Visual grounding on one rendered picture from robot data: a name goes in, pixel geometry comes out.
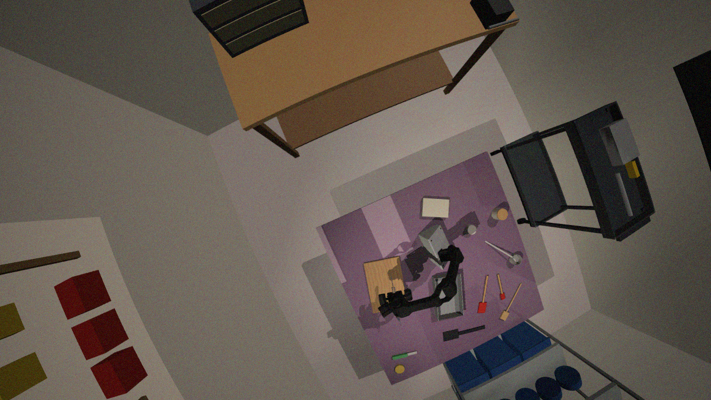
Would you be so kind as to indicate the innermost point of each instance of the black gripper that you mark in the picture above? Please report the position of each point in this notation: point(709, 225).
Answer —
point(390, 295)

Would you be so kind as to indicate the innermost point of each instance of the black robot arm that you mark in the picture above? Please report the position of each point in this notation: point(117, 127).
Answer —
point(402, 308)

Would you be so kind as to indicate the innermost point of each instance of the light wooden board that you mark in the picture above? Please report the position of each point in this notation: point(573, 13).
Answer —
point(379, 281)

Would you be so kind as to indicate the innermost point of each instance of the black spatula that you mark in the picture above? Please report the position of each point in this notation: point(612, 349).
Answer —
point(450, 335)

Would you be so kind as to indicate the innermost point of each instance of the grey ladle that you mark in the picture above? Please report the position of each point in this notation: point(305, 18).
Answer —
point(514, 258)

